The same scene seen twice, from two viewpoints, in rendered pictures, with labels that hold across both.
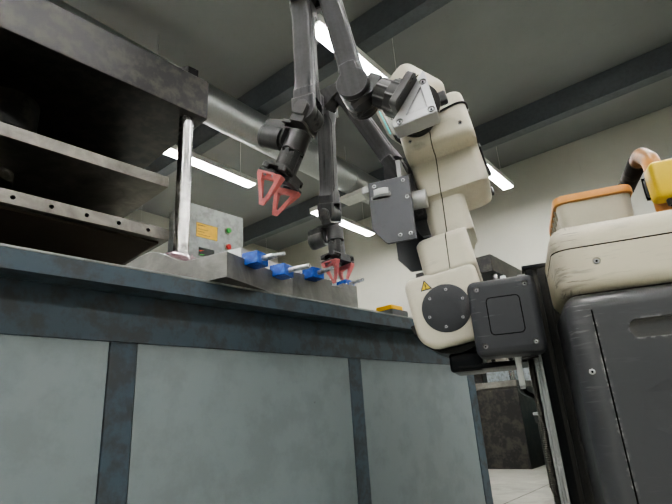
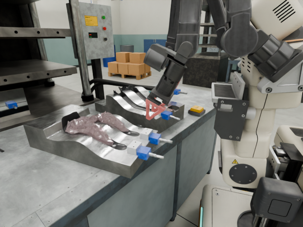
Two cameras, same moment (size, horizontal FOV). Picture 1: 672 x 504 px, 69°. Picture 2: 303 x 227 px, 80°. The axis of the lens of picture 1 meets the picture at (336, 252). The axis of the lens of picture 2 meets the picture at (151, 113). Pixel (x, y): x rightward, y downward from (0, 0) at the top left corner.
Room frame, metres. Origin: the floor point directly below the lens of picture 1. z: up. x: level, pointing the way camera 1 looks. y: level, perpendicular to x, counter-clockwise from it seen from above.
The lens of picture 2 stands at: (0.46, 0.17, 1.25)
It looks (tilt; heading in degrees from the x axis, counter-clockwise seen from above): 23 degrees down; 358
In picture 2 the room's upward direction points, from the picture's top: straight up
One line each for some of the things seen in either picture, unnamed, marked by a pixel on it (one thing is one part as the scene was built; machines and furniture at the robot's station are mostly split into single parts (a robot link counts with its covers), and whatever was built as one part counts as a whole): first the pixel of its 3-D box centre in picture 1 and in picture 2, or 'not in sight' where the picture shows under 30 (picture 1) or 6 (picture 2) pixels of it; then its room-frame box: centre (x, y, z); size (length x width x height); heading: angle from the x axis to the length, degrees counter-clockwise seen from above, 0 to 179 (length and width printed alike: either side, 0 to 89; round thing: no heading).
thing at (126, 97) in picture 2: not in sight; (137, 97); (1.47, 0.21, 0.92); 0.35 x 0.16 x 0.09; 48
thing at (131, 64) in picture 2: not in sight; (129, 64); (6.57, 0.66, 0.37); 1.20 x 0.82 x 0.74; 60
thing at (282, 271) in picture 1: (285, 270); (157, 138); (1.10, 0.12, 0.86); 0.13 x 0.05 x 0.05; 65
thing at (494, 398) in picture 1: (495, 363); (213, 44); (5.72, -1.73, 1.03); 1.54 x 0.94 x 2.06; 142
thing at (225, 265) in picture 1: (178, 285); (94, 133); (1.16, 0.39, 0.86); 0.50 x 0.26 x 0.11; 65
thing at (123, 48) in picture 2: not in sight; (127, 56); (8.54, 0.89, 0.44); 0.59 x 0.59 x 0.88
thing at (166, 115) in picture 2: (315, 273); (168, 115); (1.26, 0.06, 0.89); 0.13 x 0.05 x 0.05; 48
